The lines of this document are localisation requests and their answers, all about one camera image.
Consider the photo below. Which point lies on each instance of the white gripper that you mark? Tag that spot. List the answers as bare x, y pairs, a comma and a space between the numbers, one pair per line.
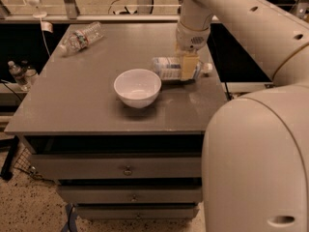
190, 39

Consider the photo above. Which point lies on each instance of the blue label plastic bottle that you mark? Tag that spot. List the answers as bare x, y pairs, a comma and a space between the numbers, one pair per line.
170, 69

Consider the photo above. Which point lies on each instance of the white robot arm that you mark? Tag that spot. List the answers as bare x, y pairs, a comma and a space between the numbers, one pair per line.
255, 157

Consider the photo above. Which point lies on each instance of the white bowl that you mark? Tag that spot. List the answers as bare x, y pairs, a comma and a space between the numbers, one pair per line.
137, 88

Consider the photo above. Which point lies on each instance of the clear bottle red label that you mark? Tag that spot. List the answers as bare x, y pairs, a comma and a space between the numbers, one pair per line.
80, 39

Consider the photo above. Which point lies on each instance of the small clear bottle left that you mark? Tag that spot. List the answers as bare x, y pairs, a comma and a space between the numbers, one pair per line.
19, 76

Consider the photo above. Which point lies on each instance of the grey drawer cabinet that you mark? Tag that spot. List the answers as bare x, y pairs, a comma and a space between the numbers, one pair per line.
73, 108

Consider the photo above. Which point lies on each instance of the bottom grey drawer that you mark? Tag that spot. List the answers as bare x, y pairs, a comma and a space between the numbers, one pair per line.
138, 212

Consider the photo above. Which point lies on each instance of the grey drawer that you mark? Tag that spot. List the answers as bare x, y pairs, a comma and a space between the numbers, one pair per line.
129, 194
138, 212
78, 167

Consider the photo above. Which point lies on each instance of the white round lamp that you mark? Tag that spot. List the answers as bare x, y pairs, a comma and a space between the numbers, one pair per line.
38, 12

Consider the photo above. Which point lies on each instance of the top grey drawer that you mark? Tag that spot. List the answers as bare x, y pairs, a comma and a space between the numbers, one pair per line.
78, 167

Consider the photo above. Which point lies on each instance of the middle grey drawer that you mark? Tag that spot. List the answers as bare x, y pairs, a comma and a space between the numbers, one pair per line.
129, 194

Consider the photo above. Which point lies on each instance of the metal railing frame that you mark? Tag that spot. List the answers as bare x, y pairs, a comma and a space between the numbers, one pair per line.
82, 11

